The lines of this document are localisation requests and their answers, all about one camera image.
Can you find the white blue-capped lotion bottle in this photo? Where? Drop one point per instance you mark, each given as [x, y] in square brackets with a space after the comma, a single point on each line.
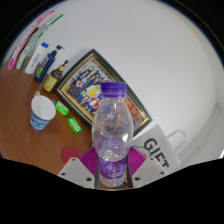
[35, 60]

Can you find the pink toothpaste box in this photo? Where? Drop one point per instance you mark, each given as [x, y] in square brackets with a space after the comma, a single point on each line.
[25, 41]

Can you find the blue printed paper cup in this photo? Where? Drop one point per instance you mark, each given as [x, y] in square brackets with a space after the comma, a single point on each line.
[41, 113]

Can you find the clear purple-capped water bottle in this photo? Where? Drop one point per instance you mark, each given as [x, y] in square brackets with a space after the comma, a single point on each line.
[111, 133]

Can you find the framed group picture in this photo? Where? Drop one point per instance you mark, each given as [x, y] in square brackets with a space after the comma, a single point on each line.
[83, 83]

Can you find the green and white toothpaste box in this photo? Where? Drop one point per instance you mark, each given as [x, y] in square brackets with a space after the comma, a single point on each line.
[33, 45]

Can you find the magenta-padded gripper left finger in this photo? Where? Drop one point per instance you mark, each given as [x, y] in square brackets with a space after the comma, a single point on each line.
[76, 170]

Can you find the flat round red coaster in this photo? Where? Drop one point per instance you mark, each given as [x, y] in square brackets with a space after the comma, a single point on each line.
[69, 154]

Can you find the amber yellow-labelled pump bottle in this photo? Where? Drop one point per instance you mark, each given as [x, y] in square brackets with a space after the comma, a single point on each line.
[51, 80]

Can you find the dark blue pump bottle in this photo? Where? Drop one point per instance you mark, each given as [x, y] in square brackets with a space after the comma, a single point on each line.
[45, 66]

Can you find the white printed paper gift bag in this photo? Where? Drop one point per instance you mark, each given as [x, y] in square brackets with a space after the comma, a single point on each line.
[156, 148]

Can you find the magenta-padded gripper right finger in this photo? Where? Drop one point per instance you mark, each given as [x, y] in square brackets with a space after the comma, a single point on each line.
[148, 170]

